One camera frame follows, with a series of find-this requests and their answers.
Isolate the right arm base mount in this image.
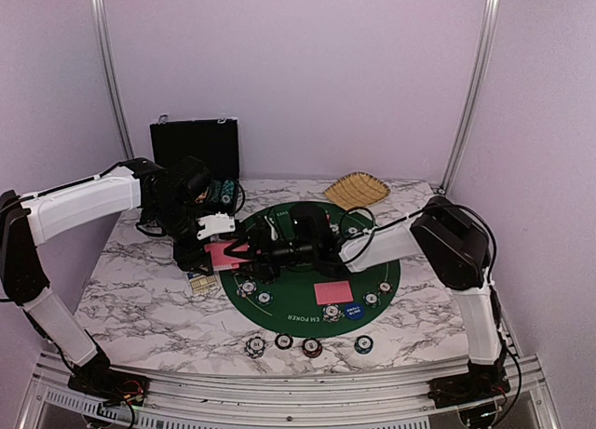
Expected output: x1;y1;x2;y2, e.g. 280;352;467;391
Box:
427;373;511;409

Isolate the black poker chip case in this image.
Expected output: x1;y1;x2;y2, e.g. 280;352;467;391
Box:
150;118;240;214

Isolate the placed hundred chip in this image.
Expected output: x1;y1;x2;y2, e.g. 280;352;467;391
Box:
378;282;393;294

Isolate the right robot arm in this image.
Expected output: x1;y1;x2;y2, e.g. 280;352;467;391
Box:
224;195;506;399

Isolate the dealt card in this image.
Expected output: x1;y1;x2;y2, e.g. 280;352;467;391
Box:
314;280;353;305

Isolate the front aluminium rail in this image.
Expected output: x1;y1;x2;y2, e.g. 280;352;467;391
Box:
2;352;562;428

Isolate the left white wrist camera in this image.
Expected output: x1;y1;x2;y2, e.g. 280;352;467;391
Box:
196;212;236;240

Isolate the left aluminium frame post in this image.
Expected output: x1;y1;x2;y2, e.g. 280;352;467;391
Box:
90;0;136;160

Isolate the blue ten chip stack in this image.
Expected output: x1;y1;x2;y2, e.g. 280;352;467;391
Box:
245;336;266;359

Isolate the red-backed playing card deck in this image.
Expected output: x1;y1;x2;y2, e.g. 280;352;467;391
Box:
205;242;246;271

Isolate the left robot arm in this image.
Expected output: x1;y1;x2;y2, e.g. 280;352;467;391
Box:
1;156;210;396

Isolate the green chip row in case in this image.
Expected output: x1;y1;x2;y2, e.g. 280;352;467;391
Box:
207;180;223;204

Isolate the hundred chip front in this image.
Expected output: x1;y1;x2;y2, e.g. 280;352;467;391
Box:
274;333;293;350

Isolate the green fifty chip stack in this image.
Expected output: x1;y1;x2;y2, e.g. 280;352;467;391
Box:
354;335;373;355

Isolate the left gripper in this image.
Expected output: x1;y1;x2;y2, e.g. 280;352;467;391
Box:
148;197;214;275

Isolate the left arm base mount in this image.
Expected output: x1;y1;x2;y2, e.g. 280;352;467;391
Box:
68;370;149;405

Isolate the woven bamboo tray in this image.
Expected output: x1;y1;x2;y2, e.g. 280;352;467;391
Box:
324;171;390;210

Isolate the right aluminium frame post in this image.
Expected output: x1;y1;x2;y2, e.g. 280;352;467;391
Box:
438;0;501;194

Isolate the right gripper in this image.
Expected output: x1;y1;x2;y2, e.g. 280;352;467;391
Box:
225;228;317;281

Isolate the blue small blind button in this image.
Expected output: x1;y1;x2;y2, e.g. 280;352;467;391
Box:
344;302;365;320

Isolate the blue gold card box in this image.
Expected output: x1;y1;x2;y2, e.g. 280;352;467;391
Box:
187;273;220;295

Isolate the teal chip row in case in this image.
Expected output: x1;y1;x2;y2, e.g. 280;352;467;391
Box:
220;180;236;206

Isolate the aluminium frame post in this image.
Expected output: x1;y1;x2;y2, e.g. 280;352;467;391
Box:
90;0;136;160
438;0;501;194

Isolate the card deck in case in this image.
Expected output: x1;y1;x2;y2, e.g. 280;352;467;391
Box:
195;192;208;204

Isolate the round green poker mat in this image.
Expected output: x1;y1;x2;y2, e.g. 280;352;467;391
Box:
220;201;400;339

